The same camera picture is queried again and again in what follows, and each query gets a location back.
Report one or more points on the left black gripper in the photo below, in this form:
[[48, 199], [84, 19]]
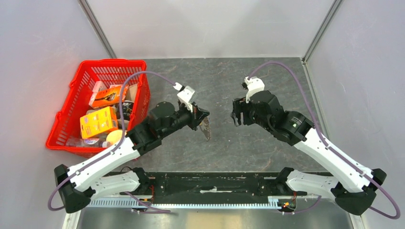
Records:
[[197, 116]]

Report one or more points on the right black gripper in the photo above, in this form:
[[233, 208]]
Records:
[[239, 106]]

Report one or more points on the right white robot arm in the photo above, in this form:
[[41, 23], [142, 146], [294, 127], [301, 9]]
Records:
[[350, 185]]

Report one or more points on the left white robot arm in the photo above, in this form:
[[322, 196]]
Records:
[[80, 184]]

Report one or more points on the dark jar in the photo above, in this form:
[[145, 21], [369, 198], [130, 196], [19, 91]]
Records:
[[127, 108]]

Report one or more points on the yellow round sponge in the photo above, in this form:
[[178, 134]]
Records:
[[114, 136]]

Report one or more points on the yellow orange box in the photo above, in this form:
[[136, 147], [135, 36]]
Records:
[[99, 122]]

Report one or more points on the clear plastic bottle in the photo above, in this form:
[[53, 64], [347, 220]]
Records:
[[89, 142]]

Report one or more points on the red plastic basket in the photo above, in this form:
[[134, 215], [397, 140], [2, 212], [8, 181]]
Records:
[[90, 111]]

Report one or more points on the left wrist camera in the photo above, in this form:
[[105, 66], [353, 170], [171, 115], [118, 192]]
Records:
[[185, 95]]

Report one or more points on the aluminium rail frame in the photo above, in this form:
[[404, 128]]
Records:
[[300, 211]]

